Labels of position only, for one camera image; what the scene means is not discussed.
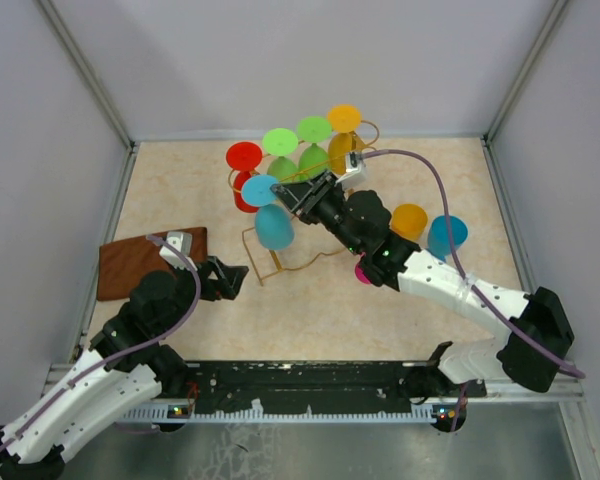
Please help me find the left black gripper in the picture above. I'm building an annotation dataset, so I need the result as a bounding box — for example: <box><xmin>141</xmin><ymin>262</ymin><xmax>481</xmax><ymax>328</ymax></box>
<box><xmin>158</xmin><ymin>254</ymin><xmax>247</xmax><ymax>335</ymax></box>

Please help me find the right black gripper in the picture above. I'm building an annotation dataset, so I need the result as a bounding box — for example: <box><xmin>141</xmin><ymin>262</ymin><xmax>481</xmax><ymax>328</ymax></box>
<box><xmin>270</xmin><ymin>170</ymin><xmax>364</xmax><ymax>256</ymax></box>

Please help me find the light blue wine glass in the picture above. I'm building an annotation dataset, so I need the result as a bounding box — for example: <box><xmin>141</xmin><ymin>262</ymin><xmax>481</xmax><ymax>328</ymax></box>
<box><xmin>241</xmin><ymin>175</ymin><xmax>295</xmax><ymax>251</ymax></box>

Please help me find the magenta wine glass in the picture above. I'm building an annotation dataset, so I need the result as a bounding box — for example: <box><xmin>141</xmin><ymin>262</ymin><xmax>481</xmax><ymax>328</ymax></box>
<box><xmin>354</xmin><ymin>262</ymin><xmax>371</xmax><ymax>285</ymax></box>

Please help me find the orange wine glass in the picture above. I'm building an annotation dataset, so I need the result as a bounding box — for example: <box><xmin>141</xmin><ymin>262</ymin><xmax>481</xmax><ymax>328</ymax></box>
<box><xmin>390</xmin><ymin>203</ymin><xmax>428</xmax><ymax>242</ymax></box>
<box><xmin>327</xmin><ymin>104</ymin><xmax>362</xmax><ymax>170</ymax></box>

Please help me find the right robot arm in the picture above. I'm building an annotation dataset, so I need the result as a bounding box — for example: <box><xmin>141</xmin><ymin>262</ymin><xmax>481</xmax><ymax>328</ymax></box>
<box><xmin>271</xmin><ymin>173</ymin><xmax>574</xmax><ymax>396</ymax></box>

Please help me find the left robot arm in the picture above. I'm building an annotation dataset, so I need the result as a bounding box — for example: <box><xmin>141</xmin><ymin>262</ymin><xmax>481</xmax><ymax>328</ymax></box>
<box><xmin>0</xmin><ymin>256</ymin><xmax>249</xmax><ymax>479</ymax></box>

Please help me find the right green wine glass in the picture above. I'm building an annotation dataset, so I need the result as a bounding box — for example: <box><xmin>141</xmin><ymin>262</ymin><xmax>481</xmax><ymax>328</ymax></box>
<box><xmin>296</xmin><ymin>116</ymin><xmax>332</xmax><ymax>179</ymax></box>

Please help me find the green wine glass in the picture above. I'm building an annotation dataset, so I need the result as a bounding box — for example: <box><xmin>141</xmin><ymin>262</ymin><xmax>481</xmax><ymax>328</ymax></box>
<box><xmin>296</xmin><ymin>116</ymin><xmax>332</xmax><ymax>179</ymax></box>
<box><xmin>262</xmin><ymin>128</ymin><xmax>299</xmax><ymax>183</ymax></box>

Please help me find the left green wine glass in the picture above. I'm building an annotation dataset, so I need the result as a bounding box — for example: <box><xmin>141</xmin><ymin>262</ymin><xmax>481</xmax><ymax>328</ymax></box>
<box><xmin>262</xmin><ymin>128</ymin><xmax>299</xmax><ymax>183</ymax></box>

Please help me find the red wine glass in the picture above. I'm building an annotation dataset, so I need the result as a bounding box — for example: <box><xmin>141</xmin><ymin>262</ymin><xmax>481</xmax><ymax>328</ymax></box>
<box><xmin>225</xmin><ymin>141</ymin><xmax>263</xmax><ymax>214</ymax></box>

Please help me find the brown folded cloth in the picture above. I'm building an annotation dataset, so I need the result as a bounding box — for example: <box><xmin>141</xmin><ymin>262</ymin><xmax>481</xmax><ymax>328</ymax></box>
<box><xmin>96</xmin><ymin>226</ymin><xmax>209</xmax><ymax>302</ymax></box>

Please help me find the gold wire glass rack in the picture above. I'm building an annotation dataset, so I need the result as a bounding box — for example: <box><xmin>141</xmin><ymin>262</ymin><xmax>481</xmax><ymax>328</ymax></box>
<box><xmin>241</xmin><ymin>117</ymin><xmax>380</xmax><ymax>285</ymax></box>

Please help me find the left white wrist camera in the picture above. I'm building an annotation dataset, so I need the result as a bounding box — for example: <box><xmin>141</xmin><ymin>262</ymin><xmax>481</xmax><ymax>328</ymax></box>
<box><xmin>159</xmin><ymin>231</ymin><xmax>193</xmax><ymax>270</ymax></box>

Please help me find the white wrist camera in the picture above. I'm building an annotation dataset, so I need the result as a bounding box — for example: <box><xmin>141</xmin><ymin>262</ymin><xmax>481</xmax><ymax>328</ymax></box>
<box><xmin>159</xmin><ymin>231</ymin><xmax>193</xmax><ymax>270</ymax></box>
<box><xmin>337</xmin><ymin>151</ymin><xmax>368</xmax><ymax>191</ymax></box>

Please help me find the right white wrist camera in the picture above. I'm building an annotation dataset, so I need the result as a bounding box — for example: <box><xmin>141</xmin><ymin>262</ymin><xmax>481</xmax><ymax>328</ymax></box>
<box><xmin>337</xmin><ymin>151</ymin><xmax>368</xmax><ymax>191</ymax></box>

